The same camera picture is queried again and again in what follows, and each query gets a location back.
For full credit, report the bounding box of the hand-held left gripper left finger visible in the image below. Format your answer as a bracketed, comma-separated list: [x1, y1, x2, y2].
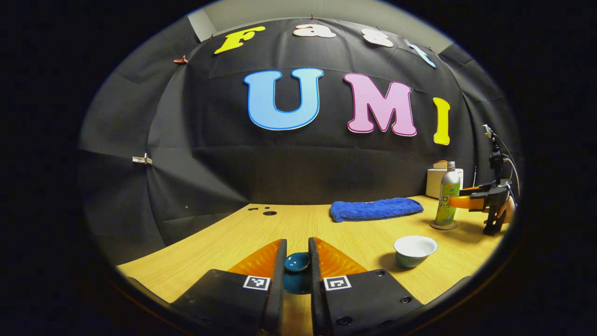
[170, 238, 288, 336]

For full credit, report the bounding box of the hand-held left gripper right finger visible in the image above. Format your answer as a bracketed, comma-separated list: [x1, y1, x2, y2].
[308, 237, 425, 336]

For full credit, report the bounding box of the silver green label water bottle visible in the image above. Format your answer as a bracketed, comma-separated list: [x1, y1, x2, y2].
[435, 161, 461, 226]

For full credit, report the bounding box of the teal teacup lid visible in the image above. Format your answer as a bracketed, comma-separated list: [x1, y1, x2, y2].
[283, 252, 312, 294]

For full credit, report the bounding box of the teal white teacup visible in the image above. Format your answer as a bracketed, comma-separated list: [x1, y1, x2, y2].
[393, 235, 439, 269]

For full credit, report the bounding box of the white toaster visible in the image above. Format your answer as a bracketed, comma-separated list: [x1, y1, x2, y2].
[425, 168, 464, 199]

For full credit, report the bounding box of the blue towel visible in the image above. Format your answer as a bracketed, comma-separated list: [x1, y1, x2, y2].
[329, 197, 424, 223]

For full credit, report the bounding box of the black backdrop cloth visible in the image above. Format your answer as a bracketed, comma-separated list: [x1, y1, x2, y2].
[78, 18, 523, 266]

